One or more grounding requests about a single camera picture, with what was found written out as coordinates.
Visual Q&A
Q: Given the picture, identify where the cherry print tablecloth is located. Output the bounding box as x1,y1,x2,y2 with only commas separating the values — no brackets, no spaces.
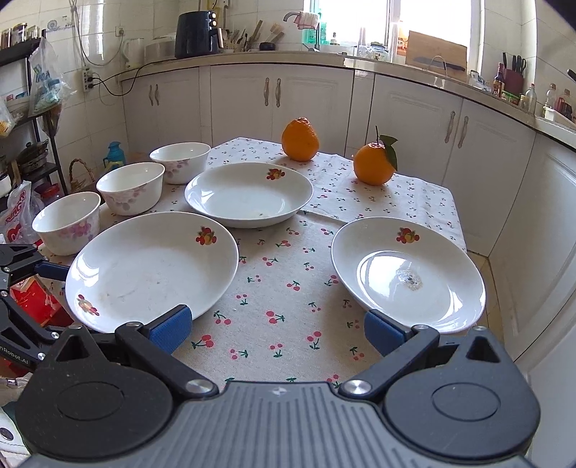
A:
45,136,469,392

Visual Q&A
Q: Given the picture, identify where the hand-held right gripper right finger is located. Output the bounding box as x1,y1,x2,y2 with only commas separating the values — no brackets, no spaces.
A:
339,310,516,399

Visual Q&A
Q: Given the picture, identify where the clear hanging plastic bag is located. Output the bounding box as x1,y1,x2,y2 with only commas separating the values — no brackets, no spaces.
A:
29,36,75,116

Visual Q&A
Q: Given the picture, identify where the red and white plastic bag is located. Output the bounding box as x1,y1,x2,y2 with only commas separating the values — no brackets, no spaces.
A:
0,180,46,246

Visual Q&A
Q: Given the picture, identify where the bumpy-topped orange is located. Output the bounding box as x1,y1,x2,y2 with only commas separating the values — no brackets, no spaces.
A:
282,117,320,162

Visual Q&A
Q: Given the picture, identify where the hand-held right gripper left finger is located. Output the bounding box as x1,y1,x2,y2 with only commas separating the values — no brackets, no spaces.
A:
42,305,221,401

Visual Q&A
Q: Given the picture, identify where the orange with green leaf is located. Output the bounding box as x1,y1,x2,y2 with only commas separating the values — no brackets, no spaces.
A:
353,126,399,186

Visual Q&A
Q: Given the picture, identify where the white electric kettle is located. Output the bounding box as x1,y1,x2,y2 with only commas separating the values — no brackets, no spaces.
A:
122,37,145,70

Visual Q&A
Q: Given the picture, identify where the stone kitchen countertop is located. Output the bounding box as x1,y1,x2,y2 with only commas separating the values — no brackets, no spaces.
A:
119,45,576,145

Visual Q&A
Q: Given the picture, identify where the red cardboard box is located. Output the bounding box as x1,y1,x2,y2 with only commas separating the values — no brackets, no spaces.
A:
9,276,75,329

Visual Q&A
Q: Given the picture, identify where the metal kitchen faucet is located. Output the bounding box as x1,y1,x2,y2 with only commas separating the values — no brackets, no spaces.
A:
283,11,323,50

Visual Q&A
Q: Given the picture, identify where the white rice cooker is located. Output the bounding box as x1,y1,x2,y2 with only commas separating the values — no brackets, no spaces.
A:
144,36,176,64

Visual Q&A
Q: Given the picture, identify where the utensil holder with utensils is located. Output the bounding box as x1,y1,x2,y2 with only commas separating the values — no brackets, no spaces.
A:
222,20,284,52

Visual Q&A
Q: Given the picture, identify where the black power cable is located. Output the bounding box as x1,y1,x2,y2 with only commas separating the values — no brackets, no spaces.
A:
90,56,178,98

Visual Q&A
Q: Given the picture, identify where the black metal shelf rack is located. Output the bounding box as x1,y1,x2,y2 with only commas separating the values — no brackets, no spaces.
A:
0,38,68,212

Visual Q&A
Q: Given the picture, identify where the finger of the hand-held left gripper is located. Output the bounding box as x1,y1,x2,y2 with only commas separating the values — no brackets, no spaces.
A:
0,243,71,289
0,294,64,361

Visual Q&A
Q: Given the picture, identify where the black pot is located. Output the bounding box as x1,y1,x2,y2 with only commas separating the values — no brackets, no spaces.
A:
15,141,50,175

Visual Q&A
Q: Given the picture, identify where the black air fryer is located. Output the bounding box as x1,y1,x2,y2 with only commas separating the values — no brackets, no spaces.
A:
175,11,222,60

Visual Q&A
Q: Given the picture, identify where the white bowl with pink flowers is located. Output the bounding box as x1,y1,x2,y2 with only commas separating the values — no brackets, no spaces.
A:
149,142,212,185
31,191,102,256
96,162,166,217

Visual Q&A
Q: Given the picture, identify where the wooden cutting board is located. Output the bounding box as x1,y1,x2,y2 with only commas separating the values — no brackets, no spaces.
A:
405,31,469,82

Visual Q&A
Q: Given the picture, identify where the red knife block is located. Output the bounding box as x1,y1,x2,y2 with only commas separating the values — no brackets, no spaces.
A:
501,53,527,97

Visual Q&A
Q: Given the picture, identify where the white plate with fruit print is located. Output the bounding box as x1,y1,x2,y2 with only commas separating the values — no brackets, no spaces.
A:
330,217,487,334
184,162,314,229
64,212,239,334

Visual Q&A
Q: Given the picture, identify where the kitchen window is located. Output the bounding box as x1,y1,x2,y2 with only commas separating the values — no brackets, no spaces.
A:
303,0,482,50

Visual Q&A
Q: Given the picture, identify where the wicker basket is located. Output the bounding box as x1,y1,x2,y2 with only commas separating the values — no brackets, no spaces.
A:
68,158,98,194

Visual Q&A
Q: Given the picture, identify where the teal thermos jug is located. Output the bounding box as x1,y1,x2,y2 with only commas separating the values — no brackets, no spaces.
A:
104,141,125,170

